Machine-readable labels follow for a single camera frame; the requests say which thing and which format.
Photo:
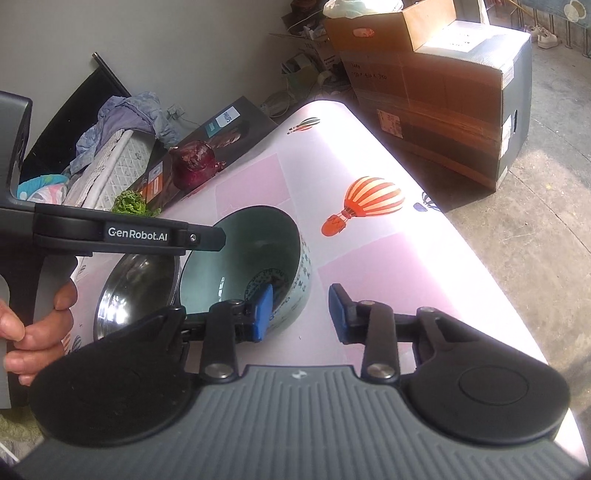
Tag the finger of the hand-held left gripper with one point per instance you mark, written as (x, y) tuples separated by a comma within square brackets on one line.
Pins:
[(205, 237)]

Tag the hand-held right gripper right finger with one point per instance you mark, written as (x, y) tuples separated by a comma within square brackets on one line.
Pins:
[(337, 316)]

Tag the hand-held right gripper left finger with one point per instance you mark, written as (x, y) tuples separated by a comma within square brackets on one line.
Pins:
[(261, 316)]

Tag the teal ceramic bowl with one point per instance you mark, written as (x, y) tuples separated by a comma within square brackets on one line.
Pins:
[(240, 272)]

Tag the small steel bowl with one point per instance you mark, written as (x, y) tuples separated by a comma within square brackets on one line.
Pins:
[(134, 290)]

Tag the person's left hand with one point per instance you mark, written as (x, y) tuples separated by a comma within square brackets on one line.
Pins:
[(39, 344)]

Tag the colourful patterned cloth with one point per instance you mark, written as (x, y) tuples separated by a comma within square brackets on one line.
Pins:
[(44, 189)]

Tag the green leafy lettuce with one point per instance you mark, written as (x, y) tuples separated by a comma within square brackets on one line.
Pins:
[(131, 205)]

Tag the white plastic basket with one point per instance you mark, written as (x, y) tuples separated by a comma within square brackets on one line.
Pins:
[(115, 166)]

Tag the black chair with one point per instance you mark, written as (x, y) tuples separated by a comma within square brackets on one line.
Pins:
[(69, 120)]

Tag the flat dark printed box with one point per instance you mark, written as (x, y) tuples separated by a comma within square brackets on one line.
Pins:
[(231, 129)]

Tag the lilac cloth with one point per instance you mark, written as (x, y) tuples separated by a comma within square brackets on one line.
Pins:
[(138, 113)]

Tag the small open cardboard box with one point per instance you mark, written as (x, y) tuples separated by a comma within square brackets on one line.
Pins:
[(307, 44)]

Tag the large cardboard box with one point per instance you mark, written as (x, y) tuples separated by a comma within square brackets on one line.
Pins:
[(434, 101)]

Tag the white plastic bag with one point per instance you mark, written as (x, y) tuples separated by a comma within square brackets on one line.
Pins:
[(360, 7)]

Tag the white sneaker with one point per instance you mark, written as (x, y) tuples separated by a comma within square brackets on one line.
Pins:
[(548, 38)]

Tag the blue circle-print blanket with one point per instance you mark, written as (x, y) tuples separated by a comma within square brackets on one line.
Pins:
[(551, 11)]

